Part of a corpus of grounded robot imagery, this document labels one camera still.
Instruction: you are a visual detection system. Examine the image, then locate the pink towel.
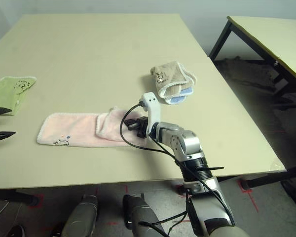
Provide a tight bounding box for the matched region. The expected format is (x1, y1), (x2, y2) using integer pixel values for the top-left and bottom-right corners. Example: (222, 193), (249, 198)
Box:
(36, 106), (148, 148)

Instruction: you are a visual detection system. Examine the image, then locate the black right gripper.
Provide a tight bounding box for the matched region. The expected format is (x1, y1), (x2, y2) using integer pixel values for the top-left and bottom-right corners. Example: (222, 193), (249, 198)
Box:
(125, 117), (151, 139)

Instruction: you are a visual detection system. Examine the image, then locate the beige side table black frame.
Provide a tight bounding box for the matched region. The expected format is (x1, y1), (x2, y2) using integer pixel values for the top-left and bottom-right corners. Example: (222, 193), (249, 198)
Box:
(209, 15), (296, 109)

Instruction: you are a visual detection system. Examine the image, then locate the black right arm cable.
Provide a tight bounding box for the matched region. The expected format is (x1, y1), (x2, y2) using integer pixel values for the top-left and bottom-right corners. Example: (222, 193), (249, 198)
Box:
(119, 101), (235, 237)

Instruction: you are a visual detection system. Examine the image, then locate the black table foot bar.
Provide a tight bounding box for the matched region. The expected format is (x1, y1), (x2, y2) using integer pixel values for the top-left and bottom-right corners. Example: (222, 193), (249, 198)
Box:
(0, 189), (39, 207)
(177, 164), (296, 207)

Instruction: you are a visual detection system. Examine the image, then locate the black shoe white print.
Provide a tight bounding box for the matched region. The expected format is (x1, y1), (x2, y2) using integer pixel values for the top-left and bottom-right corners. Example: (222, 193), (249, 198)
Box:
(8, 224), (25, 237)

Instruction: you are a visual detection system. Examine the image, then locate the green folded towel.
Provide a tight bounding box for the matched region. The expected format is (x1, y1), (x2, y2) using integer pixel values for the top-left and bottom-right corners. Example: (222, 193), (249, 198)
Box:
(0, 76), (37, 116)

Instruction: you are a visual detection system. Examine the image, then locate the beige folded towel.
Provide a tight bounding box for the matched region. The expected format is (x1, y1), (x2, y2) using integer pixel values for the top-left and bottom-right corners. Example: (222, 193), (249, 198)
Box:
(149, 60), (197, 99)

